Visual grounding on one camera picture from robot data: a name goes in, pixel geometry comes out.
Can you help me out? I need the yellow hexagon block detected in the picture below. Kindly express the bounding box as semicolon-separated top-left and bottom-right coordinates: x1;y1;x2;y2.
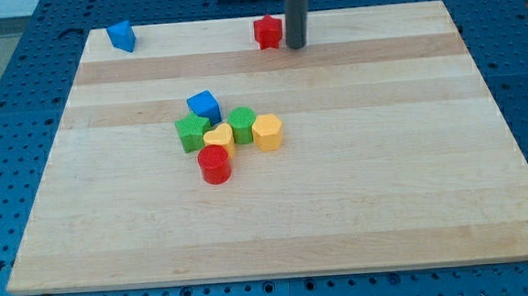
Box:
252;114;284;151

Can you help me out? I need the green cylinder block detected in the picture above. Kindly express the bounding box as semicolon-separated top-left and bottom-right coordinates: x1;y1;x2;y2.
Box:
227;107;256;145

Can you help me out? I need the yellow heart block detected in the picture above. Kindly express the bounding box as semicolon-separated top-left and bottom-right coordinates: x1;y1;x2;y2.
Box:
203;123;236;159

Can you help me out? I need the red cylinder block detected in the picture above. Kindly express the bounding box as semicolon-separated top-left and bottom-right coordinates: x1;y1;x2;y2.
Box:
197;145;232;185

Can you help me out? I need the blue cube block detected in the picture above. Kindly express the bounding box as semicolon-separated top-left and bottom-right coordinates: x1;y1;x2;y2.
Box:
187;90;222;126

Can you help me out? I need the green star block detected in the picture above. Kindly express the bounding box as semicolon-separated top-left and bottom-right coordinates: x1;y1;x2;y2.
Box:
174;111;212;153

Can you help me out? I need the red star block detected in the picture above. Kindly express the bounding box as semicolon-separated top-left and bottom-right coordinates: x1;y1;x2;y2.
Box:
253;15;283;49

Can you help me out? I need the light wooden board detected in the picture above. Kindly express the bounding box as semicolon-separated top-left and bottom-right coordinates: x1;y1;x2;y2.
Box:
7;1;528;295

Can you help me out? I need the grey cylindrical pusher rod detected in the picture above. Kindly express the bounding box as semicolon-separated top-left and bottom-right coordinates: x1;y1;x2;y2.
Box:
284;0;309;49

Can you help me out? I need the blue triangle block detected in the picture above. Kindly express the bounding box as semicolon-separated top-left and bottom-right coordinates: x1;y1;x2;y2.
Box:
106;20;137;52

